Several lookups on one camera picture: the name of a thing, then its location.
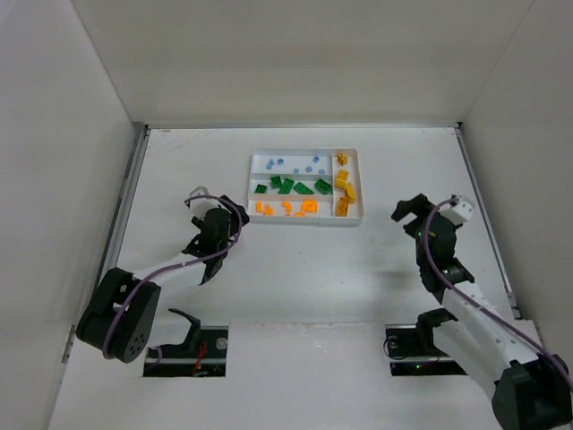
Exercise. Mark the green two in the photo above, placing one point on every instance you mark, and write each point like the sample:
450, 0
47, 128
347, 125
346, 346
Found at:
286, 186

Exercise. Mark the white divided sorting tray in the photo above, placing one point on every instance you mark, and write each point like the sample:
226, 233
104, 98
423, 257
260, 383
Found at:
296, 160

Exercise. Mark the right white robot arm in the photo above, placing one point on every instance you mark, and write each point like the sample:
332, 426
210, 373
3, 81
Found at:
527, 386

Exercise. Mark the green plate brick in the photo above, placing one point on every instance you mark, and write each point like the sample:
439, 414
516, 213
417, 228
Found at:
301, 188

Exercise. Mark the green square brick hollow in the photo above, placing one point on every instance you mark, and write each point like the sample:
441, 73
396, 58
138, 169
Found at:
261, 189

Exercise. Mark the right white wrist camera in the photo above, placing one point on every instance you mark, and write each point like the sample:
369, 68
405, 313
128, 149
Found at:
459, 210

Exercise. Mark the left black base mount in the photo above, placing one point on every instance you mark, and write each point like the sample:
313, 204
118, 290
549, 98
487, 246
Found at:
182, 346

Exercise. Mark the orange curved piece lone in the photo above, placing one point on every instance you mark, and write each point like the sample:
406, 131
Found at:
287, 206

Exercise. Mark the green small square brick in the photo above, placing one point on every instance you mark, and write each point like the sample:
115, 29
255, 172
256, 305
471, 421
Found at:
276, 182

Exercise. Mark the long yellow brick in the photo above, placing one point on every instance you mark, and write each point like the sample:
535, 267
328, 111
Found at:
342, 208

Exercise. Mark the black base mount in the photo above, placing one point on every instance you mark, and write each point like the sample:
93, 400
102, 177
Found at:
182, 346
411, 350

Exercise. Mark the orange ring lego piece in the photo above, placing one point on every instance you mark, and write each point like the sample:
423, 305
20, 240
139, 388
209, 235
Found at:
309, 206

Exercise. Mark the small yellow square brick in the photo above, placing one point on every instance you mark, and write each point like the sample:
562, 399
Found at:
342, 158

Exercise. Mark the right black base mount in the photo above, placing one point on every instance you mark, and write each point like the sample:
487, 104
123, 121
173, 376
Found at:
411, 350

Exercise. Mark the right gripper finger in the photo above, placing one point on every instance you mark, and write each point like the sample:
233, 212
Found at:
419, 205
414, 228

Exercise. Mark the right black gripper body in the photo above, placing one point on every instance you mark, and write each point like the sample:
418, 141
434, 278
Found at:
413, 210

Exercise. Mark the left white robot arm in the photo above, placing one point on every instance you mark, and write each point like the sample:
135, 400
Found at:
118, 319

